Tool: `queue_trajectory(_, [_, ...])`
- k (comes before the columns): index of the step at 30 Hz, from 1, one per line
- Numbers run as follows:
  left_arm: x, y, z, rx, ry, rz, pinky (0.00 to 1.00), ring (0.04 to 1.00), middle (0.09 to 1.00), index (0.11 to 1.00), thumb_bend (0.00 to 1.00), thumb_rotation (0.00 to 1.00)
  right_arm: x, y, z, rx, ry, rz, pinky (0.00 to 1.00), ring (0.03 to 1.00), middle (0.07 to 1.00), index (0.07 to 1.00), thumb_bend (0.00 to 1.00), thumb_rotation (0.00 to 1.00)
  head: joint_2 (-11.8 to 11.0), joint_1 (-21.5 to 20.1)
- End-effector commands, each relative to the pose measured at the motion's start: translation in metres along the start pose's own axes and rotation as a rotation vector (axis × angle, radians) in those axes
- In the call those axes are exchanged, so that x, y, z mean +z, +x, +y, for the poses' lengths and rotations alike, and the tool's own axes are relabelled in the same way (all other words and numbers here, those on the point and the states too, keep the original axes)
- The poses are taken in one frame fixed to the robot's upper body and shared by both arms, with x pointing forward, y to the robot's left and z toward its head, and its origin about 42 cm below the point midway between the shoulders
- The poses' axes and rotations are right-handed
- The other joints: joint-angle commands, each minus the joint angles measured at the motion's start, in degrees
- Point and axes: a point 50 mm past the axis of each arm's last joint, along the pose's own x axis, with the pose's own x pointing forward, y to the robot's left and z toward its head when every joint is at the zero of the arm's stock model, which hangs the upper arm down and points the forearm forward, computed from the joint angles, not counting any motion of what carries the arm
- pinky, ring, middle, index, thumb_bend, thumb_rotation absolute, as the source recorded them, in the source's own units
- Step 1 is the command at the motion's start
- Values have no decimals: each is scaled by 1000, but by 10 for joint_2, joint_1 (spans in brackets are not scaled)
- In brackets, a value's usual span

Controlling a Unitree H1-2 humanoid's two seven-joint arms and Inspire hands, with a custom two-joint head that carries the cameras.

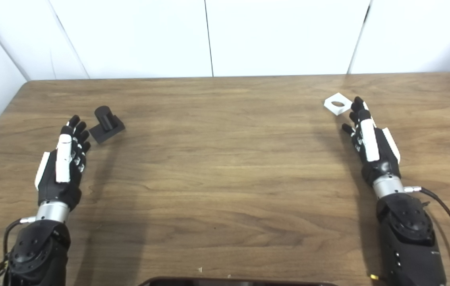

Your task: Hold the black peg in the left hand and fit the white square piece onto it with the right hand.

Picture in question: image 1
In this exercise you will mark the white and black left hand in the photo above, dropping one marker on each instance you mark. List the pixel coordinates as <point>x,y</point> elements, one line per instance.
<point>64,159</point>

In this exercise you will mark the white and black right hand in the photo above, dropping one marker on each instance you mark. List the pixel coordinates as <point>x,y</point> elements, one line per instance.
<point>369,143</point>

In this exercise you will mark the white square piece with hole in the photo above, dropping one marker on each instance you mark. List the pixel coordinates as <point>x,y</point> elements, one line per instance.
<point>338,111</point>

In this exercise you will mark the black peg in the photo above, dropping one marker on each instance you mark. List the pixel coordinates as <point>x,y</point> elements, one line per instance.
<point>107,127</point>

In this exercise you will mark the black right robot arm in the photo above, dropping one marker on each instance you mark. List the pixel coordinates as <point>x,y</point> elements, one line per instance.
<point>407,238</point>

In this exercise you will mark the dark rounded robot body edge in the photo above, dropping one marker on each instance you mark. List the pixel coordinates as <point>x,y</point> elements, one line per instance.
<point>228,283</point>

